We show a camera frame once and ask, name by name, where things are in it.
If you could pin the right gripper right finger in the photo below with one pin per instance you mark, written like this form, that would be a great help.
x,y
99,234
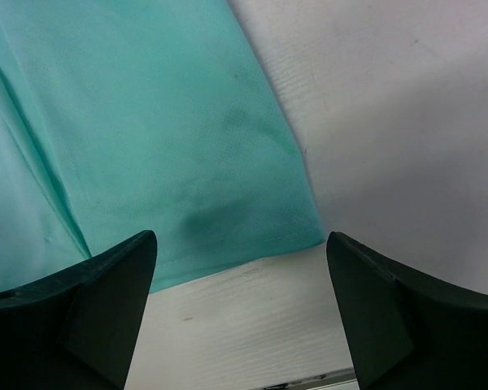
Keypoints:
x,y
406,329

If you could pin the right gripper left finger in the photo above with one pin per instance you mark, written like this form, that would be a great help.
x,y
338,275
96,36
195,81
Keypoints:
x,y
78,328

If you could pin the teal green t-shirt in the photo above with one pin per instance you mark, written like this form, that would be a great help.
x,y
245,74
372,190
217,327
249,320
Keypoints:
x,y
123,116

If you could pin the aluminium rail frame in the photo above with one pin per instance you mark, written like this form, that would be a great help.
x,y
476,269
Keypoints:
x,y
323,381

